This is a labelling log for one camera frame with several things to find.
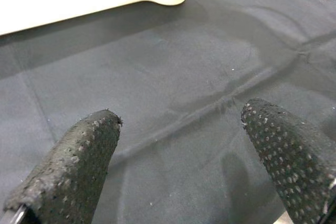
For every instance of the black tablecloth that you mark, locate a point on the black tablecloth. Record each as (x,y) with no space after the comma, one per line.
(183,64)

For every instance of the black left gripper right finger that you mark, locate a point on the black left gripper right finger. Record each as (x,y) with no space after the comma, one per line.
(294,161)

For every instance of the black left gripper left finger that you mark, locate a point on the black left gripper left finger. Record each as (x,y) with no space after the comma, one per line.
(73,169)

